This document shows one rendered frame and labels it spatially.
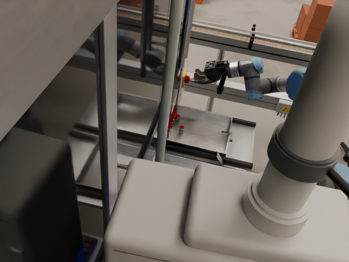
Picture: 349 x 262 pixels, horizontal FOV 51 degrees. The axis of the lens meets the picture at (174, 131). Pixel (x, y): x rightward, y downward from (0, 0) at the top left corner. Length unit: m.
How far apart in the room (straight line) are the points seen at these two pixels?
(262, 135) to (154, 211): 2.63
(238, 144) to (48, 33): 1.41
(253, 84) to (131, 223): 1.26
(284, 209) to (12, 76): 0.38
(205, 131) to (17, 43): 1.45
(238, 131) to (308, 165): 1.33
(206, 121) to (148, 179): 1.18
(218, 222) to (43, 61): 0.33
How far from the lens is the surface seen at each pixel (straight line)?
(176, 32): 0.77
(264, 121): 3.33
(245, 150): 1.70
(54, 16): 0.40
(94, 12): 0.50
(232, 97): 2.70
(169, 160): 1.57
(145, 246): 0.56
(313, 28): 4.23
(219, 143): 1.70
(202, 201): 0.57
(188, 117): 1.79
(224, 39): 2.44
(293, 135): 0.45
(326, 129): 0.44
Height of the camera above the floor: 2.04
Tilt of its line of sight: 43 degrees down
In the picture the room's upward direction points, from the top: 8 degrees clockwise
